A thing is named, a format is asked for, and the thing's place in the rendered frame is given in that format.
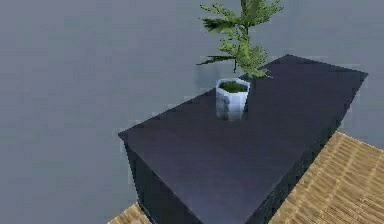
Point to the black cabinet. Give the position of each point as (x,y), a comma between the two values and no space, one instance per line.
(233,160)

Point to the green houseplant in white pot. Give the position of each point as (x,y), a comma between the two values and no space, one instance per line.
(232,100)

